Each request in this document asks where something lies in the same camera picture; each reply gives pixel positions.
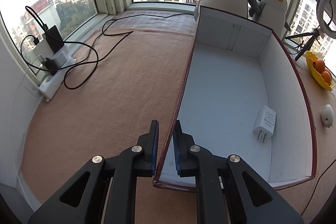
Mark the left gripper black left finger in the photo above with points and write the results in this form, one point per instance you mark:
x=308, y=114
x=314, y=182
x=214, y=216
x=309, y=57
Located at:
x=103, y=190

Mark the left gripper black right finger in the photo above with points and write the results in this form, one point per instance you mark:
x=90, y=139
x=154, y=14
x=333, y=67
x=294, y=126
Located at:
x=228, y=190

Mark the white USB wall charger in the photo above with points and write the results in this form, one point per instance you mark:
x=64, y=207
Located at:
x=265, y=123

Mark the red cardboard box white inside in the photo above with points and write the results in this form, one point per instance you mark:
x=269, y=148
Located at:
x=236, y=67

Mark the white round plug-in device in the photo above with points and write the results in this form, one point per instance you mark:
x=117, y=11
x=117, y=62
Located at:
x=327, y=116

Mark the white power strip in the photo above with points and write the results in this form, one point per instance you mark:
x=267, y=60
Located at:
x=51, y=83

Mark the black plug adapter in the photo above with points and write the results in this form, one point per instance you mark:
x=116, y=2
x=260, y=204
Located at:
x=50, y=66

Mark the orange fruit lower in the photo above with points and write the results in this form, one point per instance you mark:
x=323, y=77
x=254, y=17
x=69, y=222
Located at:
x=326, y=77

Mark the orange fruit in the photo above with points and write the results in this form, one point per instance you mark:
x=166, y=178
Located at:
x=319, y=66
x=326, y=77

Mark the orange fruit upper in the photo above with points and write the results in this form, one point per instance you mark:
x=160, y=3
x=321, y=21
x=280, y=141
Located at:
x=319, y=66

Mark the yellow fruit bowl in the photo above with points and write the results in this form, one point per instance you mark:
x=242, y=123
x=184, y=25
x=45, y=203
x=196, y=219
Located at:
x=311, y=58

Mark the black tripod stand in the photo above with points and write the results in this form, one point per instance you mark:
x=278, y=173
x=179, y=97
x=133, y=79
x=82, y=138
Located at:
x=303, y=42

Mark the small penguin plush toy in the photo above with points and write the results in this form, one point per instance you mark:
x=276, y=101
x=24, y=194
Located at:
x=272, y=13

